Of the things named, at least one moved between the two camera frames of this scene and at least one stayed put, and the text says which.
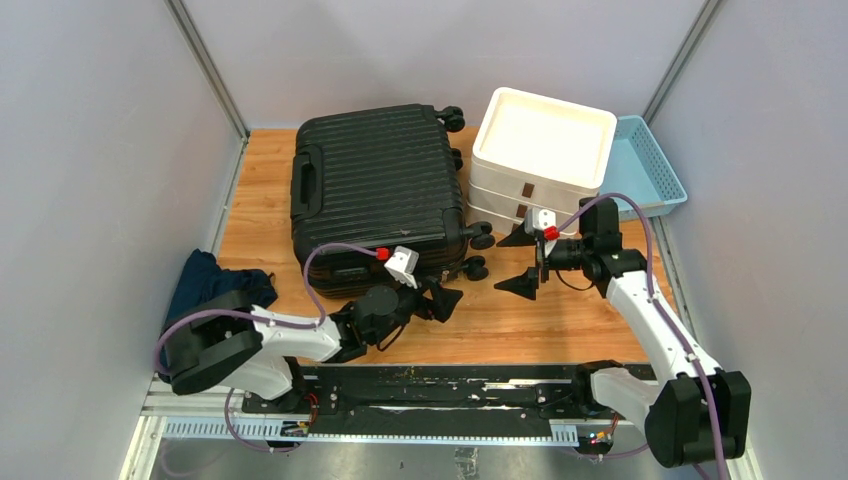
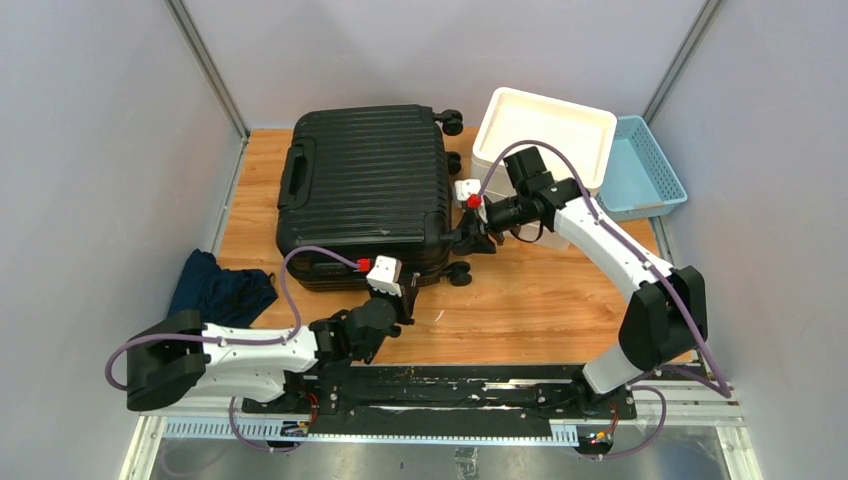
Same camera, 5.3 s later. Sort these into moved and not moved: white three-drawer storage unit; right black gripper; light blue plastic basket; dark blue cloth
Moved: right black gripper
Not moved: light blue plastic basket; dark blue cloth; white three-drawer storage unit
